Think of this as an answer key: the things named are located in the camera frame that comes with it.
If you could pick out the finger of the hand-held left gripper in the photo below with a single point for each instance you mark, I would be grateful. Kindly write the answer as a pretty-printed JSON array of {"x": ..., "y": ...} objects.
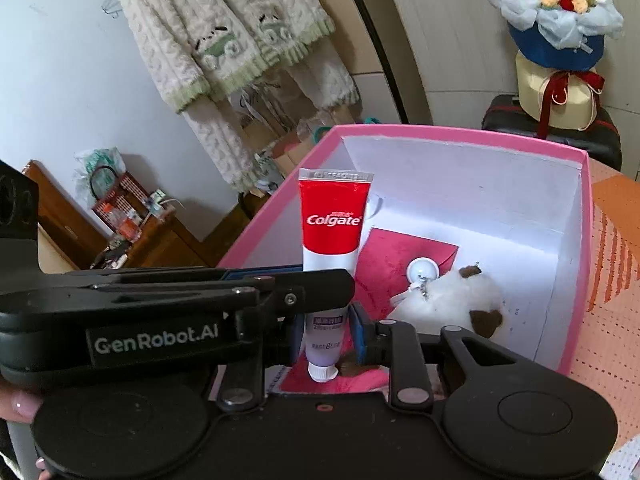
[
  {"x": 260, "y": 273},
  {"x": 310, "y": 287}
]

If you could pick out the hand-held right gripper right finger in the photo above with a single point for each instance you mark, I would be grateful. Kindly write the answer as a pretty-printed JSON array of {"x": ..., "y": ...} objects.
[{"x": 357, "y": 332}]

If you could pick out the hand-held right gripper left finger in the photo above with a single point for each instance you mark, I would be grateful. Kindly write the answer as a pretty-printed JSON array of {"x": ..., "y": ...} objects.
[{"x": 240, "y": 390}]

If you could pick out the toothpaste tube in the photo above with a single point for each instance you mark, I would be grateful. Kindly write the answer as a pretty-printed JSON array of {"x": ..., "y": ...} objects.
[{"x": 332, "y": 220}]

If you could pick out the red envelope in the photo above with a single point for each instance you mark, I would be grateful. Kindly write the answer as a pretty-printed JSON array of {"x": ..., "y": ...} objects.
[{"x": 385, "y": 265}]

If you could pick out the white plush cat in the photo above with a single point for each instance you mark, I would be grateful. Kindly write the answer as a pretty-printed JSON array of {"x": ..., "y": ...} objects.
[{"x": 450, "y": 300}]

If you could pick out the pink cardboard box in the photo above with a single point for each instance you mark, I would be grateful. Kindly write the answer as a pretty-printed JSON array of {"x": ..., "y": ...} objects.
[{"x": 577, "y": 270}]

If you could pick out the person's left hand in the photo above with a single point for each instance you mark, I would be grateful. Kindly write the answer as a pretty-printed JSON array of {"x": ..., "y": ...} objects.
[{"x": 20, "y": 405}]

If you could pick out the wooden nightstand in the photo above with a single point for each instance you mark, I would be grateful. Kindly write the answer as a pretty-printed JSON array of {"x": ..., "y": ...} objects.
[{"x": 165, "y": 240}]

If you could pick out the orange drink bottle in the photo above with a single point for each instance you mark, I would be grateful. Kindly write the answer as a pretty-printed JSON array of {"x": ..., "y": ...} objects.
[{"x": 132, "y": 227}]

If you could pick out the white charger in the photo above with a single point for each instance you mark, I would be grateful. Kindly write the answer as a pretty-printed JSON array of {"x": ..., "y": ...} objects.
[{"x": 160, "y": 202}]

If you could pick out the brown paper bag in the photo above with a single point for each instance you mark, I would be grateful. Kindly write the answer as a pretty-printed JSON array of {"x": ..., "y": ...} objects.
[{"x": 290, "y": 152}]

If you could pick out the cream fleece pajama pants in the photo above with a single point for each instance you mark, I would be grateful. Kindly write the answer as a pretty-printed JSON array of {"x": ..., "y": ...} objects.
[{"x": 220, "y": 145}]

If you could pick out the green white plastic bag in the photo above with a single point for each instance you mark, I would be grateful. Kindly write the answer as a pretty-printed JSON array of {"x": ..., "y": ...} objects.
[{"x": 100, "y": 160}]

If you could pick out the cream fleece pajama top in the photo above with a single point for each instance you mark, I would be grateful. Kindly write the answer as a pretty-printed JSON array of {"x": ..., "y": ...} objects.
[{"x": 225, "y": 35}]

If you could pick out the black suitcase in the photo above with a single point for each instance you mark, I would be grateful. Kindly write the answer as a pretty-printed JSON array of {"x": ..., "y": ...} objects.
[{"x": 500, "y": 120}]

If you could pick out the patterned tablecloth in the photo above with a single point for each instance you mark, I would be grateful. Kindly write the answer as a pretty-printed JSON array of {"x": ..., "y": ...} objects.
[{"x": 615, "y": 310}]

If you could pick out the flower bouquet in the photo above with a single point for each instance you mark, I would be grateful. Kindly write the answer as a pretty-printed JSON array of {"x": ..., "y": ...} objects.
[{"x": 550, "y": 20}]

